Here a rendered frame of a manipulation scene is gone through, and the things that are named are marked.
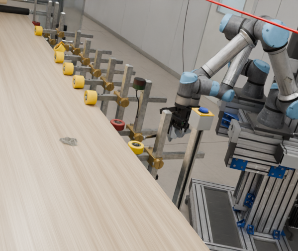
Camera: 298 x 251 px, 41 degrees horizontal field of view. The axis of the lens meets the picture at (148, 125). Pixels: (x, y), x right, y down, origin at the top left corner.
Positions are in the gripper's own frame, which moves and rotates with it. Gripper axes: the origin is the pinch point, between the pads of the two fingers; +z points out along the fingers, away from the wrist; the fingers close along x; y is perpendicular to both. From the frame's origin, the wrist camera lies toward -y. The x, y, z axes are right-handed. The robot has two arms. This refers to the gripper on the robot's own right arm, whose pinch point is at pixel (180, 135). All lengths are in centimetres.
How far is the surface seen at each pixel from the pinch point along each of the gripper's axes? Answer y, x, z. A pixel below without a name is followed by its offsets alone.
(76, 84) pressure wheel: -52, 46, -12
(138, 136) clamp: -32.2, -8.5, -4.2
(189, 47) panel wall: 221, 346, 30
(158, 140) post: -33.1, -30.5, -13.9
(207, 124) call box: -30, -58, -36
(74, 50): -33, 117, -13
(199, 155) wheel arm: -3.8, -26.5, -2.1
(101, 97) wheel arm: -44, 23, -13
